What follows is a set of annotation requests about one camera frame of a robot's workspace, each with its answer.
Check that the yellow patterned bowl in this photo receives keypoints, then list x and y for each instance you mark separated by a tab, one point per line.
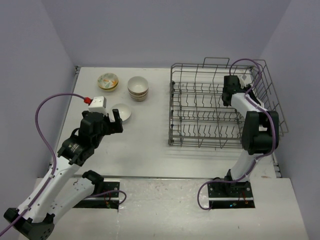
108	86

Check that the grey wire dish rack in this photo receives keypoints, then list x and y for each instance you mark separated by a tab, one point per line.
197	116

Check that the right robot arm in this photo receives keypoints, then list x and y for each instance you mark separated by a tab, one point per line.
260	133

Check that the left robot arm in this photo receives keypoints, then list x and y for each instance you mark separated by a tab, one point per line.
37	216

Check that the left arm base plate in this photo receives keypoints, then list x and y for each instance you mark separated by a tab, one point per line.
107	201

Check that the beige bowl brown pattern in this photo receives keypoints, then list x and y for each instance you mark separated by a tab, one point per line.
141	99

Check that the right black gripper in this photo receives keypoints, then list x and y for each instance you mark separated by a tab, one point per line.
247	88

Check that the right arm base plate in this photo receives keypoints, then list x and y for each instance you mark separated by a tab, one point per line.
237	195

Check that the white bowl green leaves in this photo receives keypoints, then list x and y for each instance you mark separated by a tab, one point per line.
107	77

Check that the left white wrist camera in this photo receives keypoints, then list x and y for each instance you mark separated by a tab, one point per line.
98	105

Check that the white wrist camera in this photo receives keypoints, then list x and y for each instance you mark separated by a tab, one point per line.
98	105
242	77

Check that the beige bowl white flower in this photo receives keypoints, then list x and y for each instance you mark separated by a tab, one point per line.
140	95

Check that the beige bowl orange flower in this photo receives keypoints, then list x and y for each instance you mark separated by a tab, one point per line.
137	85

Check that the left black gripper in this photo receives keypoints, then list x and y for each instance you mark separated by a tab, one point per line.
114	127

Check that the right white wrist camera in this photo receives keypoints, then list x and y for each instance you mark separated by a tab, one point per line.
242	77

